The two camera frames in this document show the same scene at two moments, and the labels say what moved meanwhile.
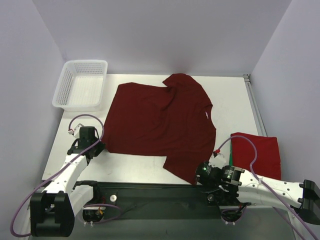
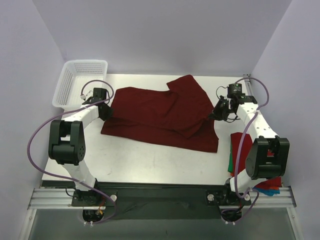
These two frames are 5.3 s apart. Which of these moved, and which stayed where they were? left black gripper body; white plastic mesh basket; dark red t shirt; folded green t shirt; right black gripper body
Moved: dark red t shirt; right black gripper body; left black gripper body
Stayed: white plastic mesh basket; folded green t shirt
